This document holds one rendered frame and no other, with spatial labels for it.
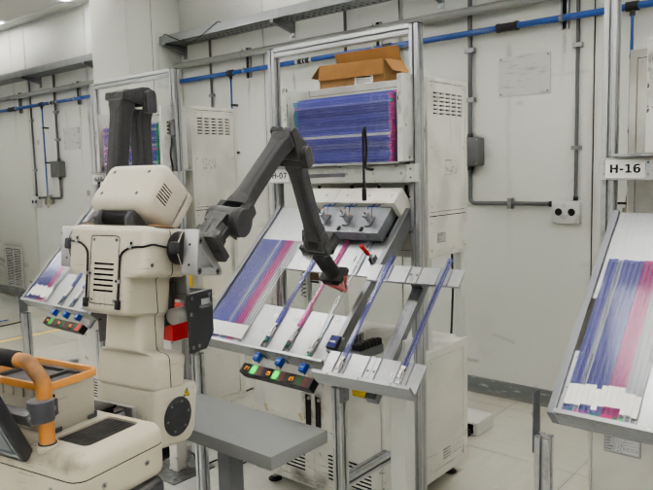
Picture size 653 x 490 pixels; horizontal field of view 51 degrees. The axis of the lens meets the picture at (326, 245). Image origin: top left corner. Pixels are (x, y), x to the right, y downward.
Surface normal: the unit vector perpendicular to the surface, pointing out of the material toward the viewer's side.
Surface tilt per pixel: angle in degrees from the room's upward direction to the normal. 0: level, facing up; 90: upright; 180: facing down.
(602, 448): 90
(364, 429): 90
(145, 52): 90
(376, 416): 90
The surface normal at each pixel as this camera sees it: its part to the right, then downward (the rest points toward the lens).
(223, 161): 0.77, 0.05
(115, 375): -0.49, -0.04
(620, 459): -0.64, 0.10
